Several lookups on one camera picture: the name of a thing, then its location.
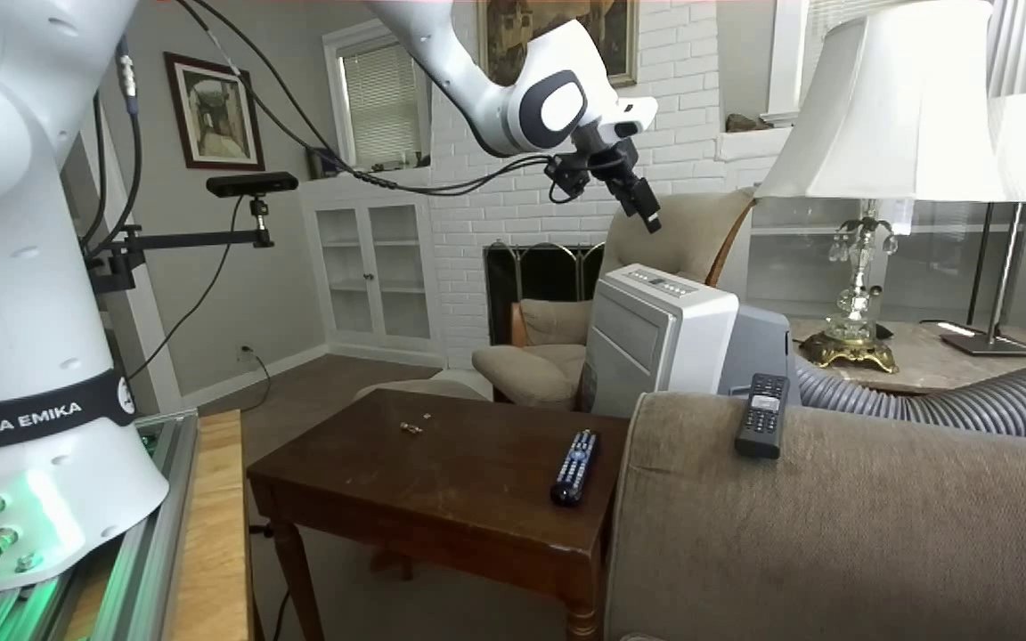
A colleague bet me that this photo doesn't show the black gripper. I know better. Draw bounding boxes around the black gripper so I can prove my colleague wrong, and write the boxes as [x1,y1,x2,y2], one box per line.
[565,117,667,234]

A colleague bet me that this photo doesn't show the white portable air conditioner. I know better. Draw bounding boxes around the white portable air conditioner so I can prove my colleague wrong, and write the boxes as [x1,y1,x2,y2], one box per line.
[577,259,796,420]

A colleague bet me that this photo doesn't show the black fireplace screen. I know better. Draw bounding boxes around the black fireplace screen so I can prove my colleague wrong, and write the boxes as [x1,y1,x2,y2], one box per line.
[481,238,610,349]

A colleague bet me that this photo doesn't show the small dark ornament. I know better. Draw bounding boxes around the small dark ornament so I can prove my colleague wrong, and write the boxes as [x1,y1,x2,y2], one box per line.
[722,109,776,135]

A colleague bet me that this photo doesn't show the beige armchair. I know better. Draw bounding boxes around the beige armchair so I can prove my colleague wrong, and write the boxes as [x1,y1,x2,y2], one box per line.
[471,187,762,412]

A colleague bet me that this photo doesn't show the short black remote control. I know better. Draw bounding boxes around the short black remote control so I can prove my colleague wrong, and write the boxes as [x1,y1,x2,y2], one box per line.
[734,371,795,463]

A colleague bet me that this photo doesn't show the crystal table lamp, white shade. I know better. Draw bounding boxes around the crystal table lamp, white shade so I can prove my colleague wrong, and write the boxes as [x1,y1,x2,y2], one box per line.
[755,0,1007,379]

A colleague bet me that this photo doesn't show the long black remote, blue buttons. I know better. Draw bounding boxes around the long black remote, blue buttons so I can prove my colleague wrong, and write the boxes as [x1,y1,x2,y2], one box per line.
[549,427,602,509]

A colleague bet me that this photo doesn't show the white framed mirror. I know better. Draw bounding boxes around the white framed mirror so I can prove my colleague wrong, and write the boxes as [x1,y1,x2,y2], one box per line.
[319,14,435,179]

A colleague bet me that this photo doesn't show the dark wooden side table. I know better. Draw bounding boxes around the dark wooden side table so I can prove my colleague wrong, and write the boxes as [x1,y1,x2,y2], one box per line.
[242,386,630,641]

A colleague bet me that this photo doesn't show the round stone lamp table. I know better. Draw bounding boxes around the round stone lamp table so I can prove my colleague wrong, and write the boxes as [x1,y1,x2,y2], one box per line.
[788,312,1026,399]

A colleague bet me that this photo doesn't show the beige fabric sofa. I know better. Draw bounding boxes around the beige fabric sofa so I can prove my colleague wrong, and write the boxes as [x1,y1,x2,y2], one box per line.
[598,388,1026,641]

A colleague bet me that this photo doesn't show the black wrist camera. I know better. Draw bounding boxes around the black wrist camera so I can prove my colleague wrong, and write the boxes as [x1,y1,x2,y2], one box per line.
[540,151,596,202]

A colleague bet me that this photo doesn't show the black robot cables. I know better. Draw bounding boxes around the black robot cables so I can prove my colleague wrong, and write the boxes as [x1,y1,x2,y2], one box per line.
[169,0,568,202]

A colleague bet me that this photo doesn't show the black stereo camera bar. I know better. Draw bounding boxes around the black stereo camera bar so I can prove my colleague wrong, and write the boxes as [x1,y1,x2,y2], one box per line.
[204,167,302,202]

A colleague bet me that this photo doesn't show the grey ribbed exhaust hose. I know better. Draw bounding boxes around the grey ribbed exhaust hose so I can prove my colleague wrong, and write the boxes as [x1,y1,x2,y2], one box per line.
[788,351,1026,446]

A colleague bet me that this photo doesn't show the dark framed wall picture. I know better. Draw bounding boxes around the dark framed wall picture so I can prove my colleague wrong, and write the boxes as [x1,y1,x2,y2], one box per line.
[161,49,268,176]

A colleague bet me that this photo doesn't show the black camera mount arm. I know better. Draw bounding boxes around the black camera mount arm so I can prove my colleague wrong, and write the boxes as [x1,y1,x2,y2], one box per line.
[89,193,276,297]

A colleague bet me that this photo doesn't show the aluminium rail base frame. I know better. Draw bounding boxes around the aluminium rail base frame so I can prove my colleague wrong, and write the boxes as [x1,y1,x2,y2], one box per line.
[0,405,204,641]

